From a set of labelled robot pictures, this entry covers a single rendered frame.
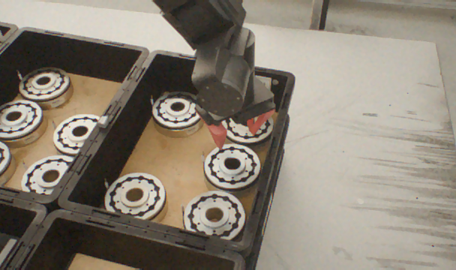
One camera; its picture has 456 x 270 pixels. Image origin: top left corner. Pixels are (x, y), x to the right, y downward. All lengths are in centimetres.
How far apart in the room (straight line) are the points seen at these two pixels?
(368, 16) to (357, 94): 165
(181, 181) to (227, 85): 34
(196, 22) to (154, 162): 37
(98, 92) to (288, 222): 49
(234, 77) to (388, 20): 234
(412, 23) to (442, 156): 179
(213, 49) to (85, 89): 53
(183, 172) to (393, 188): 46
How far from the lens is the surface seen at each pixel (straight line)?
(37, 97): 103
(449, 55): 272
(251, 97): 68
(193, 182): 85
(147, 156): 90
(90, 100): 104
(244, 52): 60
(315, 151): 109
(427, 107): 127
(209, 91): 57
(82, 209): 73
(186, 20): 60
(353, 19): 282
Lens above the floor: 151
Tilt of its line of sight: 48 degrees down
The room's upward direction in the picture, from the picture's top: straight up
